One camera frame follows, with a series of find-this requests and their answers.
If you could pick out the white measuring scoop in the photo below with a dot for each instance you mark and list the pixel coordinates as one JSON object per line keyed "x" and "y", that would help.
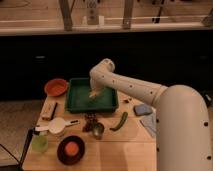
{"x": 57, "y": 125}

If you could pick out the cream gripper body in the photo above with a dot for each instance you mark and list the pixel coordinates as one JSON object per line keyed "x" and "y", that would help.
{"x": 97, "y": 89}

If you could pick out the metal cup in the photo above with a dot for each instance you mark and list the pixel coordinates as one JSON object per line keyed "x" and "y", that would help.
{"x": 98, "y": 130}

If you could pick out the green plastic tray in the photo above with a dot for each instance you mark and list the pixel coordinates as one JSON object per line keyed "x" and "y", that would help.
{"x": 78, "y": 100}

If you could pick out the black clamp stand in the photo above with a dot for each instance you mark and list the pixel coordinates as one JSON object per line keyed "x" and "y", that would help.
{"x": 19, "y": 162}

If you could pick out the wooden block with black edge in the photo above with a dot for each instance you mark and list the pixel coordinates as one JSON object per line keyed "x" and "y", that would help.
{"x": 48, "y": 111}

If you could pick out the blue grey cloth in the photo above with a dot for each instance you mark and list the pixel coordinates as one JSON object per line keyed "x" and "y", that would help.
{"x": 149, "y": 123}

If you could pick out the dark plate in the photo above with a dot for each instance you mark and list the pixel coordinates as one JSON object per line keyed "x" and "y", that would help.
{"x": 70, "y": 160}

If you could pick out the blue sponge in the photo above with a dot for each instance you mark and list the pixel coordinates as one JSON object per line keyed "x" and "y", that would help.
{"x": 142, "y": 109}

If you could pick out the yellow banana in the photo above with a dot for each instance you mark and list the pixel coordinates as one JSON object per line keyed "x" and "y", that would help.
{"x": 94, "y": 93}

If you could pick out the orange bowl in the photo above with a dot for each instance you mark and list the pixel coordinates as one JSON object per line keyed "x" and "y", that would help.
{"x": 55, "y": 87}

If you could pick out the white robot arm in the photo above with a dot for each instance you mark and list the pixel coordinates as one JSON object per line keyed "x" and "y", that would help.
{"x": 183, "y": 139}

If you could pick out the dark red grape bunch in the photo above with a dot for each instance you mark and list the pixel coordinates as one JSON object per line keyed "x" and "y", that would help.
{"x": 91, "y": 120}

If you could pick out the green chili pepper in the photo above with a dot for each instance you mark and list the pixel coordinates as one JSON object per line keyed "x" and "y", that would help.
{"x": 121, "y": 122}

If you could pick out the orange round fruit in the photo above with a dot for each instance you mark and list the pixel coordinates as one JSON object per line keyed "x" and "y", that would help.
{"x": 71, "y": 149}

